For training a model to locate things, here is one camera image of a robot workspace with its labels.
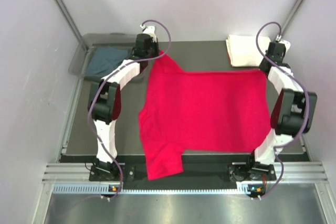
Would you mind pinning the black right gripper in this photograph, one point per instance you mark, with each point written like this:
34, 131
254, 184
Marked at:
261, 65

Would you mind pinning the left aluminium corner post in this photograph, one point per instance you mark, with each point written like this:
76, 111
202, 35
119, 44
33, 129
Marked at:
69, 20

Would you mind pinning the clear plastic bin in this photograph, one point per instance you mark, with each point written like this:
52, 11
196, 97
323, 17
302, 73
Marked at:
83, 56

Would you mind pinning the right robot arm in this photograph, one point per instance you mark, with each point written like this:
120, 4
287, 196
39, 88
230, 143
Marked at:
292, 114

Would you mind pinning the aluminium corner post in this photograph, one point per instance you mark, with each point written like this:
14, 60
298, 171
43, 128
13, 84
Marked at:
69, 20
290, 17

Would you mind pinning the grey-blue t shirt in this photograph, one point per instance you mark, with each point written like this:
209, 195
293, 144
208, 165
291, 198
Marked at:
105, 60

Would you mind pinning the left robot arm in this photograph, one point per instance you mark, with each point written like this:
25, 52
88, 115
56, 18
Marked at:
104, 107

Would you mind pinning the pink t shirt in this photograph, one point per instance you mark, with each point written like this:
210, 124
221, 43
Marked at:
224, 111

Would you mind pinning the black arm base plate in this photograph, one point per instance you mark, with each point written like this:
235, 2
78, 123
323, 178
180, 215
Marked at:
223, 167

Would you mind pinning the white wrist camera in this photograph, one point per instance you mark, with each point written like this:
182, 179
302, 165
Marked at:
149, 30
286, 43

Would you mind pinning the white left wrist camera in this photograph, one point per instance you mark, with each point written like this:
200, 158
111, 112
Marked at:
149, 30

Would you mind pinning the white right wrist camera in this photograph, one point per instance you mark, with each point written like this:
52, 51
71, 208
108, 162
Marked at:
286, 43

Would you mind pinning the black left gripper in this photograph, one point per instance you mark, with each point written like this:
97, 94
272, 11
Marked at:
155, 45

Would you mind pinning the right aluminium corner post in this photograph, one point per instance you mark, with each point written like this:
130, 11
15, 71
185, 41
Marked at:
290, 17

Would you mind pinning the aluminium frame rail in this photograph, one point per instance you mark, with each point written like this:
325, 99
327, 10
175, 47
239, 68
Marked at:
76, 173

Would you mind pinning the folded white t shirt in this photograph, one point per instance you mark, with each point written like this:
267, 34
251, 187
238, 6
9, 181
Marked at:
242, 51

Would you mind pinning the grey slotted cable duct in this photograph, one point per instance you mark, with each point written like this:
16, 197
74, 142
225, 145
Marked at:
111, 189

